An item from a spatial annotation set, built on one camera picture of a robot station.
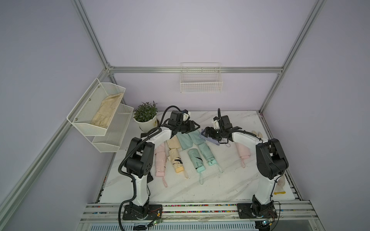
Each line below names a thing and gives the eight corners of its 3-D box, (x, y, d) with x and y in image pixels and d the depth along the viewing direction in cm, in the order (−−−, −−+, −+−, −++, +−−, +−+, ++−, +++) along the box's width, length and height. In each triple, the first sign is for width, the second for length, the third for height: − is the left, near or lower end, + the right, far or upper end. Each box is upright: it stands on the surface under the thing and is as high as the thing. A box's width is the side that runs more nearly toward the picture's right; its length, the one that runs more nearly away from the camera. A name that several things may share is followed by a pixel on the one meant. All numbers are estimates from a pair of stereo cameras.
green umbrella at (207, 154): (210, 166, 91) (211, 164, 89) (199, 147, 101) (199, 144, 98) (216, 163, 93) (217, 161, 90) (204, 144, 102) (205, 142, 99)
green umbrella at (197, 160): (200, 184, 85) (201, 182, 82) (187, 152, 98) (187, 150, 96) (210, 180, 86) (211, 178, 84) (196, 149, 100) (196, 147, 97)
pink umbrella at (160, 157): (155, 188, 83) (154, 186, 80) (155, 146, 101) (155, 144, 99) (167, 186, 84) (167, 185, 81) (166, 145, 102) (165, 142, 99)
